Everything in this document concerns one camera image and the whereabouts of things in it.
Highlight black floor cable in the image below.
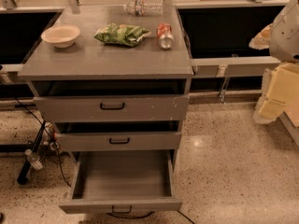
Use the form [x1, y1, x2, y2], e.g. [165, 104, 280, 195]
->
[12, 95, 73, 188]

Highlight grey middle drawer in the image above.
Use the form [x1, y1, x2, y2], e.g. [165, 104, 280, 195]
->
[56, 132, 181, 151]

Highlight red soda can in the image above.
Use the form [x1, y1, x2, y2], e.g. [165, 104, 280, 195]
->
[156, 22, 174, 49]

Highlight cardboard box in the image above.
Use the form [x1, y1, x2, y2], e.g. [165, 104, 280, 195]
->
[253, 62, 299, 124]

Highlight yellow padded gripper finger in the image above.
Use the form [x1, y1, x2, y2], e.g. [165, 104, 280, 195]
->
[249, 24, 272, 50]

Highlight beige bowl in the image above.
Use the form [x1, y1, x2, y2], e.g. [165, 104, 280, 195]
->
[41, 24, 80, 48]

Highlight grey bottom drawer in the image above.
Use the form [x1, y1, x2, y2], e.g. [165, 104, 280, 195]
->
[60, 150, 182, 214]

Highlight grey drawer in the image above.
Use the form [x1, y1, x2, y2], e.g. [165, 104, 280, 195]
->
[56, 132, 181, 151]
[34, 95, 189, 122]
[60, 150, 182, 214]

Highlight grey drawer cabinet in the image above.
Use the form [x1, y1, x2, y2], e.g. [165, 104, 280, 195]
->
[17, 5, 195, 170]

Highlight black stand leg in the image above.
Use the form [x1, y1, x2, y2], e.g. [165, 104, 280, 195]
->
[17, 122, 46, 185]

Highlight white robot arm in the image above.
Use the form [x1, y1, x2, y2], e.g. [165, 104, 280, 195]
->
[249, 0, 299, 63]

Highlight green chip bag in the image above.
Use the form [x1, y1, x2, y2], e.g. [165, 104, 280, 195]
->
[93, 23, 151, 48]

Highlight grey top drawer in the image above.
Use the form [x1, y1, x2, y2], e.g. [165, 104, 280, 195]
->
[34, 95, 189, 122]

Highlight small bottle on floor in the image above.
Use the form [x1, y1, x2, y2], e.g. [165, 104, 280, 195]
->
[25, 149, 43, 170]

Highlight clear plastic water bottle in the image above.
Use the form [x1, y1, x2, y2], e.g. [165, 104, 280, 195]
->
[123, 0, 164, 16]

